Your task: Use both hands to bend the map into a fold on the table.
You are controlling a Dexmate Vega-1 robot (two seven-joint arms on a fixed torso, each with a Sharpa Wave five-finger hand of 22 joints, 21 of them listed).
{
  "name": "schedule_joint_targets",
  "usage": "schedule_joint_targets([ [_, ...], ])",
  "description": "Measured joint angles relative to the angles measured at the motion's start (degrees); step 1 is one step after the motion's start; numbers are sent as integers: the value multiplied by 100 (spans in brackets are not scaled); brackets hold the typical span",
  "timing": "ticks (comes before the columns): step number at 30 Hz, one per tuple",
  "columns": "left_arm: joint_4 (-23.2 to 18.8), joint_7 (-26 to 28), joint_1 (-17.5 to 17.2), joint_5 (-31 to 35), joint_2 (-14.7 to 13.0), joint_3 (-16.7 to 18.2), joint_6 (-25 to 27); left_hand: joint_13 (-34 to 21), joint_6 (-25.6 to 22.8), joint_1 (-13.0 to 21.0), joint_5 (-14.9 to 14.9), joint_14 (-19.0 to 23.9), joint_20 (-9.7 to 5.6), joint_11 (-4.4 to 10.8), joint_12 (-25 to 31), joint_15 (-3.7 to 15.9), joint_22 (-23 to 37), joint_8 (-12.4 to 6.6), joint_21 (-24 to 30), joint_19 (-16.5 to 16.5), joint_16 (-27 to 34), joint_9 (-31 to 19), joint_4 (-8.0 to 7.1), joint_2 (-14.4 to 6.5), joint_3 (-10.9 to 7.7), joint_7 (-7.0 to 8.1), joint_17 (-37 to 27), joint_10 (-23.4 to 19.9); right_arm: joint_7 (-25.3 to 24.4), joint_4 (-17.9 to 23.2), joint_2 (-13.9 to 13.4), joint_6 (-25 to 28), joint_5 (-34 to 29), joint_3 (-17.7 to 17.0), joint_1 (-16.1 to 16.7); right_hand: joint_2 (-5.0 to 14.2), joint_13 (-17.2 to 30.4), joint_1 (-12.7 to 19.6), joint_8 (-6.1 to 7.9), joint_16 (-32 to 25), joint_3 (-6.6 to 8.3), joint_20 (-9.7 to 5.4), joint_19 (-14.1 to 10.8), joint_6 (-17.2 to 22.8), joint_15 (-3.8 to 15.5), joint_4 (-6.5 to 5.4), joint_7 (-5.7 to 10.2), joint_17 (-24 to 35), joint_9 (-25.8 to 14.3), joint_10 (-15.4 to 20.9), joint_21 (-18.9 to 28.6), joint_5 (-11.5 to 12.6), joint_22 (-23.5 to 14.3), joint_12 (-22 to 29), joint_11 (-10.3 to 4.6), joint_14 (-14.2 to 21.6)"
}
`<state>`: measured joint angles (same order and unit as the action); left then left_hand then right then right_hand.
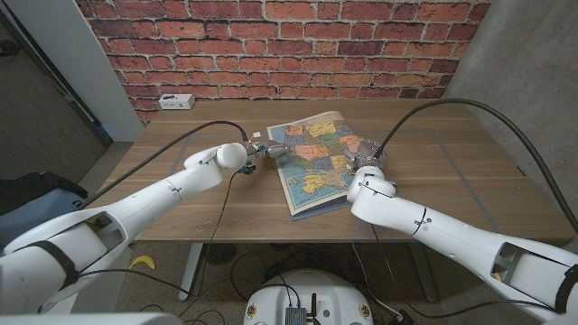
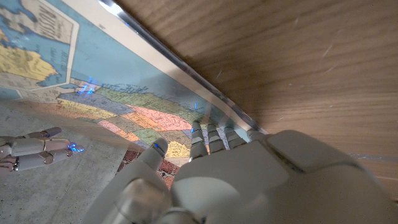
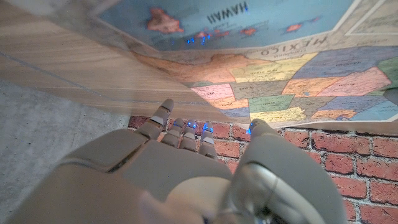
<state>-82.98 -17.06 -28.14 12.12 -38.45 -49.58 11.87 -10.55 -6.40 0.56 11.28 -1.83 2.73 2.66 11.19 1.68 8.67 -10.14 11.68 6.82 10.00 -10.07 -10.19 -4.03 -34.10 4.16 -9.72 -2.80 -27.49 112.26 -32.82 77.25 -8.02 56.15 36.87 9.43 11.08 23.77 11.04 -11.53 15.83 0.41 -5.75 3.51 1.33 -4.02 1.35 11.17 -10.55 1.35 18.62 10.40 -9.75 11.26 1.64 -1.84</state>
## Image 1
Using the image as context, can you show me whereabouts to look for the colourful paper map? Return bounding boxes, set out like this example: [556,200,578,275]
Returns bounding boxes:
[266,110,385,221]

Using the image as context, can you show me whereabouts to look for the black round disc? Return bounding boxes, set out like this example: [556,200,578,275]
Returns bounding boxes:
[205,243,239,266]

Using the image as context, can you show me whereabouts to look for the black floor plug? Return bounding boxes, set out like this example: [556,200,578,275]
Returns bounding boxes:
[387,309,415,325]

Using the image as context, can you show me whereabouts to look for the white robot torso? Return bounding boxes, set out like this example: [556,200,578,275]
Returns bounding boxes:
[0,311,578,325]

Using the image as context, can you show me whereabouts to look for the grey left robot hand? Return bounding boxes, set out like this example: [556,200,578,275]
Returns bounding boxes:
[246,138,290,159]

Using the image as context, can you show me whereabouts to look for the white floor cable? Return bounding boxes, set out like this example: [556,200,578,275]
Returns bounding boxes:
[350,243,406,320]

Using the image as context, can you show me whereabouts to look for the white power strip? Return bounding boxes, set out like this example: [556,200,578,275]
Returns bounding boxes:
[157,93,196,111]

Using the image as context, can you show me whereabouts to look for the black floor cable loop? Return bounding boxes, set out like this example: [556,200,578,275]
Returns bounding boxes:
[228,250,302,308]

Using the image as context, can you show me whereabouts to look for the black bag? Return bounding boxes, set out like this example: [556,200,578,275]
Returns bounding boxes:
[0,171,89,216]

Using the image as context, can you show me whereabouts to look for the thin black left hand cable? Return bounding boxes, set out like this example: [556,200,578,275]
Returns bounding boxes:
[178,169,240,294]

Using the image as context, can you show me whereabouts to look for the grey table leg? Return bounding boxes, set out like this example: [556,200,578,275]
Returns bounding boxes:
[408,243,439,302]

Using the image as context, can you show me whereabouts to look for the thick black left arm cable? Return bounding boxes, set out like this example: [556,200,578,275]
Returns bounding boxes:
[80,120,249,209]

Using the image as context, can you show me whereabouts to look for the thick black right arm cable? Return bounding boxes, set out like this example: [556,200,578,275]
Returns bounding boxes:
[373,97,578,234]

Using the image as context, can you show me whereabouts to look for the thin black right hand cable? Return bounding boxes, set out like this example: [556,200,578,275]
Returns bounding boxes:
[369,223,559,320]

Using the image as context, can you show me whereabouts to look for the blue bin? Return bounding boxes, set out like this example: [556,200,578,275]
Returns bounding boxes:
[0,187,85,249]

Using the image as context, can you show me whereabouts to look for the dark grey door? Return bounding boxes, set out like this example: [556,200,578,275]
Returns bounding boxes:
[0,8,114,181]

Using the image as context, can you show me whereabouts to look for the red brick printed backdrop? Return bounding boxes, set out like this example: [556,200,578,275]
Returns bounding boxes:
[76,0,491,125]

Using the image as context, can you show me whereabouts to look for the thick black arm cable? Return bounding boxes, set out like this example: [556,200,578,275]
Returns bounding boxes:
[373,97,578,234]
[80,120,249,209]

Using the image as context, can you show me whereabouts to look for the grey electronics box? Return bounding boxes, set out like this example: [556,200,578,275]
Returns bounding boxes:
[284,305,308,325]

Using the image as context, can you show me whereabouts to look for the yellow banana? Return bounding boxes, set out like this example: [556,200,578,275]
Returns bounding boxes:
[128,255,157,271]

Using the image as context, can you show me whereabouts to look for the white table leg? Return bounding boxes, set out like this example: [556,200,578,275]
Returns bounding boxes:
[178,243,204,302]

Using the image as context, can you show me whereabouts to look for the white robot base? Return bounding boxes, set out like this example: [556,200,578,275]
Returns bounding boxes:
[243,269,374,325]

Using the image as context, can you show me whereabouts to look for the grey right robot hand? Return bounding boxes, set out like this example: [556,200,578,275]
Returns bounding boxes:
[342,139,388,172]

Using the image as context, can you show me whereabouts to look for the thin black hand cable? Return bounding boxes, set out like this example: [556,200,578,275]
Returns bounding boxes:
[178,169,240,294]
[369,223,559,320]

